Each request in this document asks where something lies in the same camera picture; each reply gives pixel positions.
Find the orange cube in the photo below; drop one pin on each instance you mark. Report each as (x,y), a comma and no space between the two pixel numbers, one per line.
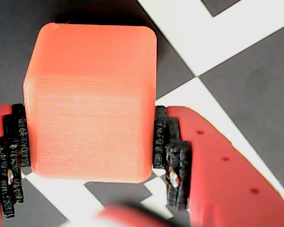
(90,106)

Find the black white marker checkerboard mat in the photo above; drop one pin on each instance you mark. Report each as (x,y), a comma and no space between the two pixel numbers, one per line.
(227,47)

